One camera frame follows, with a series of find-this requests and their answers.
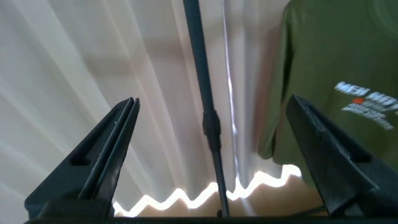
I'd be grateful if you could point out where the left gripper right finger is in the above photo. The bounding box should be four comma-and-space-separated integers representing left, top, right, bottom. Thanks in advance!
285, 94, 398, 217

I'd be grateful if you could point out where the beige curtain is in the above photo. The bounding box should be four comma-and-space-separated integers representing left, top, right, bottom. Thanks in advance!
0, 0, 292, 216

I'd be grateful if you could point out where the green long-sleeved shirt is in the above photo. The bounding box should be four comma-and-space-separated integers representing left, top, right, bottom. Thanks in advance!
257, 0, 398, 191

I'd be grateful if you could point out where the black clothes rack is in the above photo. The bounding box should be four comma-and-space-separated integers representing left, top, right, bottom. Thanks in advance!
182, 0, 231, 218

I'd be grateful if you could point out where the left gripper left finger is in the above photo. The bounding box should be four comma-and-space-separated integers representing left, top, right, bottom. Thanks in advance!
24, 96, 141, 219

